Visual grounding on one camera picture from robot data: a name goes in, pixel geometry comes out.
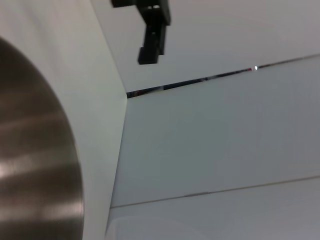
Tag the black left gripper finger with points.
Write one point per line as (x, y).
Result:
(155, 15)
(125, 3)

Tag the stainless steel mixing bowl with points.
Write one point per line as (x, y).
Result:
(32, 150)

